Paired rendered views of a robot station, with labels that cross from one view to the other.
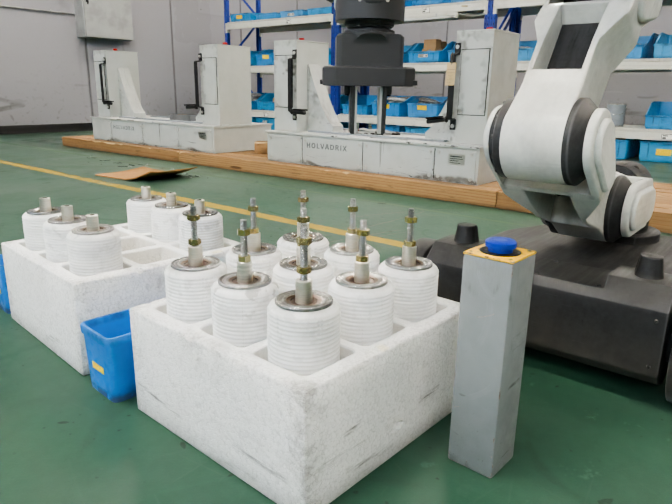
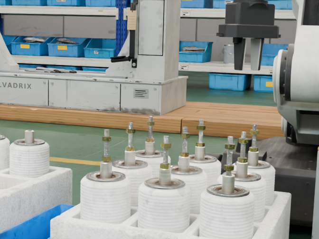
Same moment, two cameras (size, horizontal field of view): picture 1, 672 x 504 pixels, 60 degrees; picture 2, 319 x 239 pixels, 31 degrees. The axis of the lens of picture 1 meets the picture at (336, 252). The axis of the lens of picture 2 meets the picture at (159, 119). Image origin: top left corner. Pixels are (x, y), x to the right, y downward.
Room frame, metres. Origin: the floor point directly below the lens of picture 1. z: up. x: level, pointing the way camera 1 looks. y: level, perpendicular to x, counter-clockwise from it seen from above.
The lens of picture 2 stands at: (-0.18, 0.53, 0.52)
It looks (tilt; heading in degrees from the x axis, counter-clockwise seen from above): 8 degrees down; 338
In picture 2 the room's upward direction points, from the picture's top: 2 degrees clockwise
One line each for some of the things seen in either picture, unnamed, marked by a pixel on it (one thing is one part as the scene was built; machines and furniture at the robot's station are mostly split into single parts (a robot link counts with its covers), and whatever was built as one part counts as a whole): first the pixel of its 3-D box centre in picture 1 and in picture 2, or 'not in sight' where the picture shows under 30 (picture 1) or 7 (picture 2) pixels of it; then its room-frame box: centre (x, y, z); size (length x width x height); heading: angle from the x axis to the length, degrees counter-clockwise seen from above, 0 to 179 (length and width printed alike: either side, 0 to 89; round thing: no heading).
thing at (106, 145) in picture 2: (194, 230); (106, 149); (0.86, 0.22, 0.30); 0.01 x 0.01 x 0.08
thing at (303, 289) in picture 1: (303, 291); (228, 184); (0.71, 0.04, 0.26); 0.02 x 0.02 x 0.03
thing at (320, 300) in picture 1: (303, 301); (228, 191); (0.71, 0.04, 0.25); 0.08 x 0.08 x 0.01
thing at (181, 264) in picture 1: (195, 263); (106, 177); (0.86, 0.22, 0.25); 0.08 x 0.08 x 0.01
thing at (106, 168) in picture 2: (195, 255); (106, 170); (0.86, 0.22, 0.26); 0.02 x 0.02 x 0.03
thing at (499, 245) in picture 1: (500, 247); not in sight; (0.74, -0.22, 0.32); 0.04 x 0.04 x 0.02
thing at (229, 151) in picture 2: (303, 256); (229, 157); (0.71, 0.04, 0.31); 0.01 x 0.01 x 0.08
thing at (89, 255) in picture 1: (97, 275); not in sight; (1.07, 0.46, 0.16); 0.10 x 0.10 x 0.18
